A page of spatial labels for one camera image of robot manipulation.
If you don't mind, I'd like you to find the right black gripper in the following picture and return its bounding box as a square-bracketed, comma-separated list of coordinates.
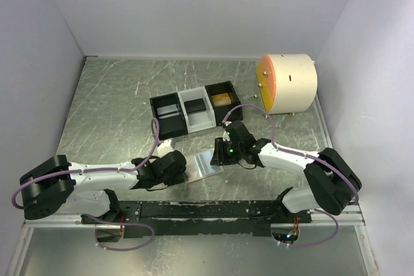
[210, 137, 243, 166]

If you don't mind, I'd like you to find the tan leather card holder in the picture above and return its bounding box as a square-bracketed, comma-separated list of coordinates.
[185, 149, 224, 184]

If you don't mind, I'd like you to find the three-compartment black white tray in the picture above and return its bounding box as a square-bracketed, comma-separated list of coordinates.
[149, 81, 241, 140]

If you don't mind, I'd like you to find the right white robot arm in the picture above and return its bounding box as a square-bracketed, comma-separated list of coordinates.
[210, 121, 362, 223]

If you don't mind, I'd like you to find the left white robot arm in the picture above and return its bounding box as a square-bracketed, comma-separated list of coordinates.
[19, 151, 188, 224]

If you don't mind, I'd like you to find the black card in tray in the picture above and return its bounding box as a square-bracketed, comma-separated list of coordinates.
[184, 98, 206, 114]

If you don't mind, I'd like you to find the silver card in tray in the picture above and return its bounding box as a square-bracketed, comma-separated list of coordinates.
[157, 104, 179, 119]

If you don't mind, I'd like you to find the gold card in tray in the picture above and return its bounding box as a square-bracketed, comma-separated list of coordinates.
[212, 92, 232, 107]

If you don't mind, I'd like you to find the cream drum with orange face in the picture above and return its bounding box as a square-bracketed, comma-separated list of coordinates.
[256, 54, 318, 114]

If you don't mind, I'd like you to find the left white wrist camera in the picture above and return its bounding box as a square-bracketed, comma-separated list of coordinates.
[157, 139, 174, 158]

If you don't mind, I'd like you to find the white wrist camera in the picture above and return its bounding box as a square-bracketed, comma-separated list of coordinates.
[157, 139, 174, 158]
[223, 121, 231, 141]

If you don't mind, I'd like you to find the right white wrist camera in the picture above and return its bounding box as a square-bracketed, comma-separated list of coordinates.
[223, 121, 231, 141]

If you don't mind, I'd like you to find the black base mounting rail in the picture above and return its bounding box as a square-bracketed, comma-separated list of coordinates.
[99, 200, 311, 239]

